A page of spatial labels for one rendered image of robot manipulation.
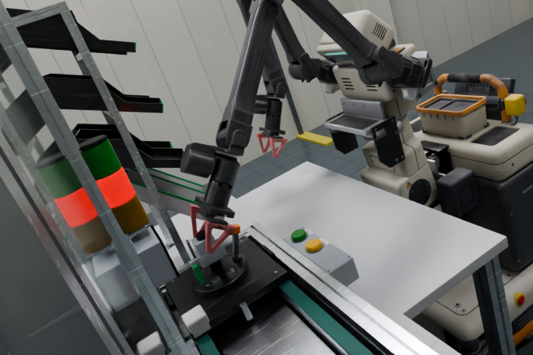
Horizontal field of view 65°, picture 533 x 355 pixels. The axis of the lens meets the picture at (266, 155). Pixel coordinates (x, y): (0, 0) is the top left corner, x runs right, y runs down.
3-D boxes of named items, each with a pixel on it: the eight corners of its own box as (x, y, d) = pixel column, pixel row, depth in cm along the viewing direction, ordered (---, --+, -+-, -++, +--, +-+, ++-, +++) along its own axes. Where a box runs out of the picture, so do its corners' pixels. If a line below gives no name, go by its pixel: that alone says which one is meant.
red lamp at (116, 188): (132, 188, 71) (120, 163, 69) (138, 196, 66) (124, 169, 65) (104, 203, 69) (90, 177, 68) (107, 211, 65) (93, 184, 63)
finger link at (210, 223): (197, 255, 88) (211, 212, 88) (188, 242, 95) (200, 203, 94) (226, 259, 92) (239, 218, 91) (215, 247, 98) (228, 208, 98)
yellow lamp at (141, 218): (145, 213, 73) (133, 189, 71) (151, 223, 68) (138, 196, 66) (117, 228, 71) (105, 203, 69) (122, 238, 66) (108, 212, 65)
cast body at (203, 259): (222, 247, 101) (211, 223, 99) (228, 254, 97) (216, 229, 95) (190, 265, 99) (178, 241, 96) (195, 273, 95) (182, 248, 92)
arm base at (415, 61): (433, 59, 120) (403, 59, 131) (412, 50, 116) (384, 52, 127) (425, 88, 121) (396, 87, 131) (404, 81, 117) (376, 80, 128)
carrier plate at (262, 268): (247, 240, 115) (244, 234, 114) (290, 278, 94) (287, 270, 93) (166, 288, 107) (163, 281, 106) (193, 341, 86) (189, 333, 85)
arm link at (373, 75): (406, 56, 120) (393, 61, 125) (379, 45, 115) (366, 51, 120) (404, 87, 119) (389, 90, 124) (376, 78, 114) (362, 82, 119)
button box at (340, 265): (310, 244, 112) (303, 225, 110) (360, 278, 94) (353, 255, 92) (289, 257, 110) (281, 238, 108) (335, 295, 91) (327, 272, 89)
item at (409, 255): (308, 167, 177) (306, 161, 176) (508, 246, 97) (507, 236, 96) (154, 251, 155) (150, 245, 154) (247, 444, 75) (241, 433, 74)
